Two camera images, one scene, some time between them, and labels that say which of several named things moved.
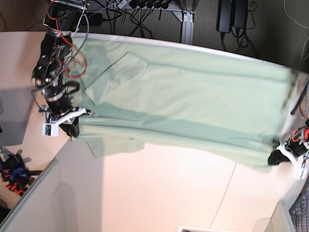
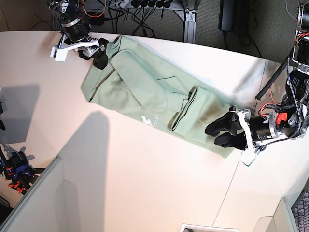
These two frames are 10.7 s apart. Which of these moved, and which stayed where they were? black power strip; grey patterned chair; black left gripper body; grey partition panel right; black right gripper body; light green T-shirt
Moved: light green T-shirt; black left gripper body; black right gripper body
Stayed: black power strip; grey partition panel right; grey patterned chair
